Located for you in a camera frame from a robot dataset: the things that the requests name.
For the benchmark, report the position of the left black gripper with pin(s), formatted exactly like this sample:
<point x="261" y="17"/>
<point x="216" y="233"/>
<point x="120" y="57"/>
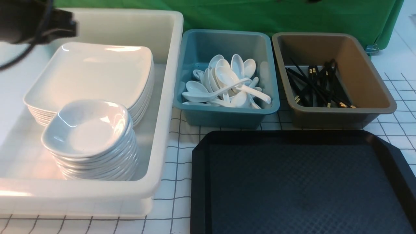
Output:
<point x="22" y="20"/>

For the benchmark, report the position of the large white square plate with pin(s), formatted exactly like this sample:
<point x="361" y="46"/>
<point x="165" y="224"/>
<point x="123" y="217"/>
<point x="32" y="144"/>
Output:
<point x="79" y="71"/>

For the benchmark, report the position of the white ceramic soup spoon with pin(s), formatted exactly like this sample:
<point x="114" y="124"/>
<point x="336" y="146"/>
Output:
<point x="197" y="92"/>

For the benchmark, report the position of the stack of white square plates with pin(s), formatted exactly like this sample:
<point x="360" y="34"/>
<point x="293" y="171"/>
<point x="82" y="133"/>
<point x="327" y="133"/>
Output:
<point x="136" y="112"/>

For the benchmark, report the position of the stack of white bowls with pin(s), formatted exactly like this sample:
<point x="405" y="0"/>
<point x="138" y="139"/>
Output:
<point x="93" y="140"/>

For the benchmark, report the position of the large white plastic tub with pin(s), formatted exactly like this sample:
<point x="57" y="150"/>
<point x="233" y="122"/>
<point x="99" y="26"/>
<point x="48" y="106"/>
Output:
<point x="31" y="182"/>

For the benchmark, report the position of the teal plastic bin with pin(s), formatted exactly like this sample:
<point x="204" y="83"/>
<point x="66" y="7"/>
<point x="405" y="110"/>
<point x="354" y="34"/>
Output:
<point x="198" y="47"/>

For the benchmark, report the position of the pile of white spoons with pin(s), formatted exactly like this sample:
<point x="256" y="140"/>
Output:
<point x="221" y="73"/>

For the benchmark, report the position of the pile of black chopsticks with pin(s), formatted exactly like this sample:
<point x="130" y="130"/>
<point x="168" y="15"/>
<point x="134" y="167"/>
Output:
<point x="318" y="87"/>

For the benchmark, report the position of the brown plastic bin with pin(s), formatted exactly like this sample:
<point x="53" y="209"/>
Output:
<point x="363" y="84"/>

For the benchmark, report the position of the black serving tray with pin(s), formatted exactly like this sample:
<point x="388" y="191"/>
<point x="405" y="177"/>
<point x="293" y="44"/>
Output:
<point x="300" y="182"/>

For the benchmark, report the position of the metal binder clip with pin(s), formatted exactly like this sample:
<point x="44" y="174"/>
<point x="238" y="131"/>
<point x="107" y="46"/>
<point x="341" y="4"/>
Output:
<point x="372" y="49"/>

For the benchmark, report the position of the green cloth backdrop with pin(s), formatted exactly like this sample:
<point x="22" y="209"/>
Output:
<point x="370" y="21"/>

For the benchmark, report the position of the white checked tablecloth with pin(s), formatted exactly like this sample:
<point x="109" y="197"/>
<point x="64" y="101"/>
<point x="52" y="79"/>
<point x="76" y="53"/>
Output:
<point x="175" y="182"/>

